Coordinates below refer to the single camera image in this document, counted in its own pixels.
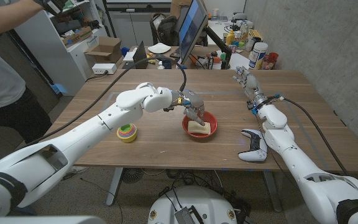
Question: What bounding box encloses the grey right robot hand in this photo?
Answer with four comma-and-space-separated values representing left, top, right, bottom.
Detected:
232, 65, 269, 110

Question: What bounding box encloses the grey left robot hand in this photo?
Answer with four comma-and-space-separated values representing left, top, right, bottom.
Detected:
163, 88, 206, 127

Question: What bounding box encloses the yellow sponge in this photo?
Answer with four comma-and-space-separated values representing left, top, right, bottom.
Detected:
187, 120, 211, 136

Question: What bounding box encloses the person's bare forearm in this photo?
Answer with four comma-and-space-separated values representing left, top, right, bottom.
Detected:
0, 0, 43, 39

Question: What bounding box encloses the red bowl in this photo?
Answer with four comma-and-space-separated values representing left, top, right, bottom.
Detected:
181, 111, 218, 139

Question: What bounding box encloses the stack of colourful plastic cups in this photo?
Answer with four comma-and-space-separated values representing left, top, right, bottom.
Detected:
116, 123, 138, 144

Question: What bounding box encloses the white wipes canister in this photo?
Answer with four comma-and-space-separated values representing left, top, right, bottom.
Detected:
248, 42, 269, 70

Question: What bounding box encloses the yellow squeeze bottle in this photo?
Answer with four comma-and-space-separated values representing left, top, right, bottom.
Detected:
226, 29, 236, 46

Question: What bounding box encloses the white plate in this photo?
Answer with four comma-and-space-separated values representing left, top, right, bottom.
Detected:
147, 42, 172, 54

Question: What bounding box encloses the white game controller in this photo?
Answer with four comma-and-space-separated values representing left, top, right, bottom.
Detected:
237, 128, 269, 162

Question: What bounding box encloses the black laptop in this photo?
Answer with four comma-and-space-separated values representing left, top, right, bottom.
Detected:
122, 40, 149, 70

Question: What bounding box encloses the computer monitor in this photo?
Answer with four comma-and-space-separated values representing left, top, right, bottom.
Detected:
177, 0, 209, 65

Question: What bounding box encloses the black backpack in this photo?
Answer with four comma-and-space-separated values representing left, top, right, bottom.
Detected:
149, 12, 180, 47

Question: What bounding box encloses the white power box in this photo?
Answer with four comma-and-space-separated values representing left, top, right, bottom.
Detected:
91, 63, 117, 75

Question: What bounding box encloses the white robot torso base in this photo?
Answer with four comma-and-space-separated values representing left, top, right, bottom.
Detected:
147, 185, 238, 224

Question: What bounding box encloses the grey cabinet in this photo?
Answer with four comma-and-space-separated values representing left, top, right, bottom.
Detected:
106, 2, 172, 49

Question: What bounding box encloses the open cardboard box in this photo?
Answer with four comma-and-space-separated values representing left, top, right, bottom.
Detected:
84, 36, 124, 65

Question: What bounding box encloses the grey table leg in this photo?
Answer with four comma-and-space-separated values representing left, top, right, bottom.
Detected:
262, 170, 283, 213
106, 167, 124, 207

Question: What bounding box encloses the printed brown cardboard box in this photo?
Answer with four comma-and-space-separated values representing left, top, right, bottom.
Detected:
61, 26, 93, 47

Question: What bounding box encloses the white shelf unit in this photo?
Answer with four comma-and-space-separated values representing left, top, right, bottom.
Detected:
6, 0, 108, 96

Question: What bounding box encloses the black teleoperation glove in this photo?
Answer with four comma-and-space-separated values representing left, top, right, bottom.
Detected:
34, 0, 68, 16

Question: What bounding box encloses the black floor cable bundle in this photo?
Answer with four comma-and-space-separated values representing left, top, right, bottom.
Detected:
158, 169, 251, 215

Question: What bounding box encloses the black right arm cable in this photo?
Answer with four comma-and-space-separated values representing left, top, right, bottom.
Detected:
273, 95, 351, 177

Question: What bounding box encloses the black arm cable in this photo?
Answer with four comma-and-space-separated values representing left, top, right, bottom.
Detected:
273, 95, 351, 177
26, 55, 188, 147

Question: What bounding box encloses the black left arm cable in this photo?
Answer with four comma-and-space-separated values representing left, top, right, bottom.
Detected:
26, 55, 188, 147

